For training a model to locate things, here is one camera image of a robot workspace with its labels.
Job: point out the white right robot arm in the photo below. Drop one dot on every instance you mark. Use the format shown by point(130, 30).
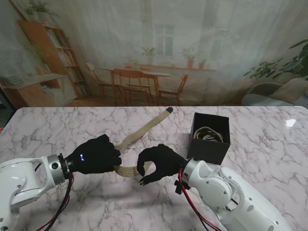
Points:
point(228, 192)

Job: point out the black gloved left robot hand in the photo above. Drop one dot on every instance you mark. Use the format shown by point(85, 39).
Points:
point(96, 158)

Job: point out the black panel beside backdrop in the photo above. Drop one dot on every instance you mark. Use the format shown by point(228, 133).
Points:
point(3, 113)

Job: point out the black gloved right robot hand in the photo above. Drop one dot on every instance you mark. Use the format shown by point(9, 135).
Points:
point(163, 163)

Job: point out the beige woven belt double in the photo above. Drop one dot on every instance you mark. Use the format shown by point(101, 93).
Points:
point(209, 133)
point(142, 131)

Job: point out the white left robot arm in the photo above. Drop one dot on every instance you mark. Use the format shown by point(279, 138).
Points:
point(24, 183)

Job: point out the black belt storage box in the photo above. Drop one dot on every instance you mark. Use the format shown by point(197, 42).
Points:
point(207, 151)

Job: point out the dark brown woven belt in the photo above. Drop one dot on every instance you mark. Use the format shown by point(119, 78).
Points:
point(207, 137)

